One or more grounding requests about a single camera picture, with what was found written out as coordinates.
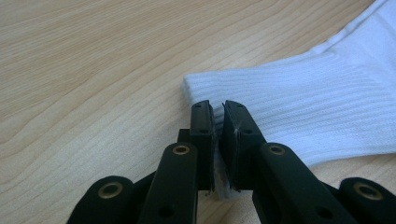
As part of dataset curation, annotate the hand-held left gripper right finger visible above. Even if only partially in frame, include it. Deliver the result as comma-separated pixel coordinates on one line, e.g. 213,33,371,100
221,99,360,224

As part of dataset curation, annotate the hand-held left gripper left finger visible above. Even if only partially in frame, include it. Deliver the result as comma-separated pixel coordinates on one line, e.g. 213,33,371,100
136,99,217,224

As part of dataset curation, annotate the white sock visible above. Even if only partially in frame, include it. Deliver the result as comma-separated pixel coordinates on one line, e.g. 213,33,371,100
180,0,396,201

